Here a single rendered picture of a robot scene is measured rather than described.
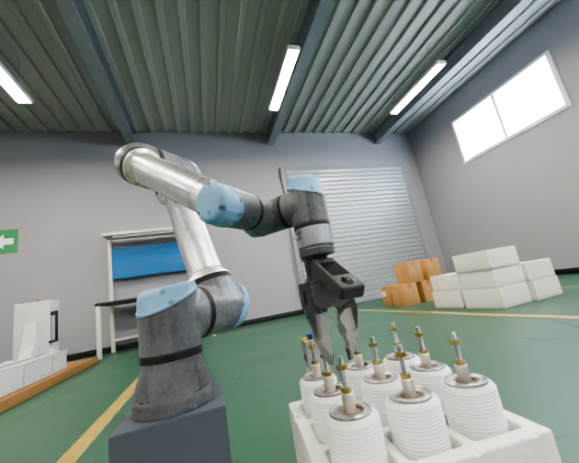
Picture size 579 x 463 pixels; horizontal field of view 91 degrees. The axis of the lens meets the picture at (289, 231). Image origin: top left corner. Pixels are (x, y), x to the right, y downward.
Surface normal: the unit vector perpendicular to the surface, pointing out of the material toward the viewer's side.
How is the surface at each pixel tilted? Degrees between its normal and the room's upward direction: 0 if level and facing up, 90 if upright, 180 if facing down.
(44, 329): 90
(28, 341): 78
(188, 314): 90
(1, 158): 90
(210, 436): 90
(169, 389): 72
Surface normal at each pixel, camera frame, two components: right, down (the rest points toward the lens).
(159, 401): -0.04, -0.49
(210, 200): -0.51, -0.09
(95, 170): 0.27, -0.24
